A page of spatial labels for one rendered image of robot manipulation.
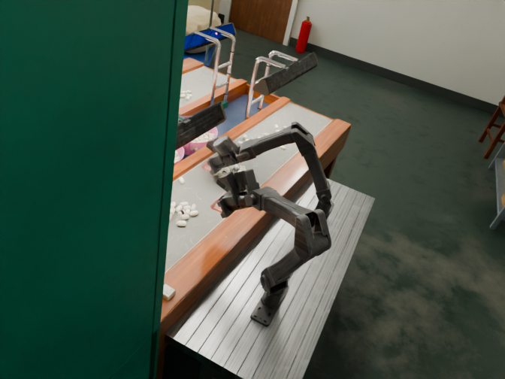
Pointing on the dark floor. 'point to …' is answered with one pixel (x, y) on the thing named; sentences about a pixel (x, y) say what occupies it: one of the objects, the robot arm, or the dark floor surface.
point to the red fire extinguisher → (303, 35)
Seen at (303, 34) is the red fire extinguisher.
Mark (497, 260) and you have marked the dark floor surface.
